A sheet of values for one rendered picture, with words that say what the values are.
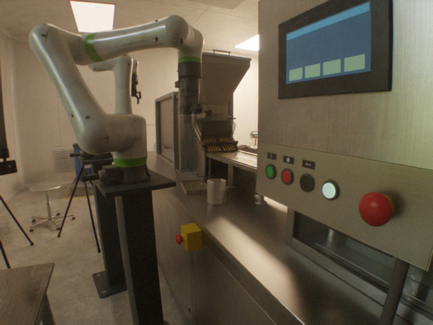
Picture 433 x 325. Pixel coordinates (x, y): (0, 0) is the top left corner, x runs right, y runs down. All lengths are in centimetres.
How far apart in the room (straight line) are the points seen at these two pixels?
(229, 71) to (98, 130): 94
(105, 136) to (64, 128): 429
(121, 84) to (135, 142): 72
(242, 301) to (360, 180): 46
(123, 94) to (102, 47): 59
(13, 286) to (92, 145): 47
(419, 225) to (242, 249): 47
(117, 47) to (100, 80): 408
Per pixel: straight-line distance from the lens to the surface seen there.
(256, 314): 65
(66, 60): 92
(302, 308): 52
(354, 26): 36
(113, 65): 159
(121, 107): 153
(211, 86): 147
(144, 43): 90
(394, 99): 32
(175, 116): 170
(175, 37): 84
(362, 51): 35
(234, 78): 152
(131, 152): 89
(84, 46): 105
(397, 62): 33
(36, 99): 515
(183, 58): 94
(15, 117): 523
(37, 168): 522
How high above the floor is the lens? 114
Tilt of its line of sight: 10 degrees down
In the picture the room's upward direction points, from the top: straight up
